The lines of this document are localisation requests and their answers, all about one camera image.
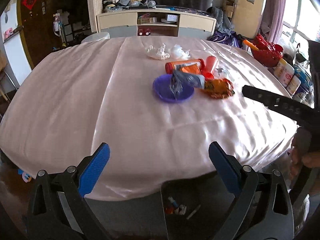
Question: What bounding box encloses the black trash bin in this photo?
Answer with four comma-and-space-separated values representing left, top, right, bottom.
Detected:
161, 171, 234, 239

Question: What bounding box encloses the beige standing air conditioner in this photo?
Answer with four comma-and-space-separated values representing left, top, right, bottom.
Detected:
231, 0, 266, 38

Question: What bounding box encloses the white round stool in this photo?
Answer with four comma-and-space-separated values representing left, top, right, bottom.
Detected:
81, 32, 110, 43

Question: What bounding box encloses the white wet wipes canister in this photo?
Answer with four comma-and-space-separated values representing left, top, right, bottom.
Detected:
278, 63, 295, 87

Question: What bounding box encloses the purple plastic bowl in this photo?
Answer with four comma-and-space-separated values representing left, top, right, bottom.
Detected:
152, 74, 195, 103

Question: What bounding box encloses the person's right hand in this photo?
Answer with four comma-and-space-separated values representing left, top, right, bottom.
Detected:
289, 132, 319, 180

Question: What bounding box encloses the orange stick handle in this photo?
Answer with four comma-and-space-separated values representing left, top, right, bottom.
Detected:
243, 40, 259, 51

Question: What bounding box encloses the grey foil snack wrapper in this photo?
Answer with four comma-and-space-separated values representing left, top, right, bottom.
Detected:
169, 70, 205, 99

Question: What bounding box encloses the beige TV cabinet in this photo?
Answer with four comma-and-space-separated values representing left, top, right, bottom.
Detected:
96, 9, 216, 40

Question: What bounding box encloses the dark brown door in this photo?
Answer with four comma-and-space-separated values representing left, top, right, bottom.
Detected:
17, 0, 62, 69

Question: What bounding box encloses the purple cloth bag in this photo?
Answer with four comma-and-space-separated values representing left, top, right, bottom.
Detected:
207, 31, 244, 48

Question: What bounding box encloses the white tissue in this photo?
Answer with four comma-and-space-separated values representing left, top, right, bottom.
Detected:
145, 43, 170, 61
169, 44, 190, 60

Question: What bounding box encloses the red plastic cup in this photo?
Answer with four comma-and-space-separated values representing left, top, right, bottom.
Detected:
201, 56, 219, 79

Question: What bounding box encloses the clear plastic wrap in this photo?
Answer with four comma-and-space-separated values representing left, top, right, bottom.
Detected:
214, 67, 230, 79

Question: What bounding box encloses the orange snack bag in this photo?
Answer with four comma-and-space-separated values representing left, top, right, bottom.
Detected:
201, 79, 234, 99

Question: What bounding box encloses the red basket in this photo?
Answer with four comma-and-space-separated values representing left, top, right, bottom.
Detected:
252, 34, 283, 68

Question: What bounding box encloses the pink curtain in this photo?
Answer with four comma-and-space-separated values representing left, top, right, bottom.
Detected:
260, 0, 286, 43

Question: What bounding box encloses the red toy car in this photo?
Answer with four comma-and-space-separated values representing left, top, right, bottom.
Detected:
137, 28, 151, 36

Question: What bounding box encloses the orange packet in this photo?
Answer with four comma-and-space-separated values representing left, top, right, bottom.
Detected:
180, 64, 201, 75

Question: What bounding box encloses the orange cylindrical tube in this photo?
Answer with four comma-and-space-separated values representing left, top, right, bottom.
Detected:
165, 59, 204, 74

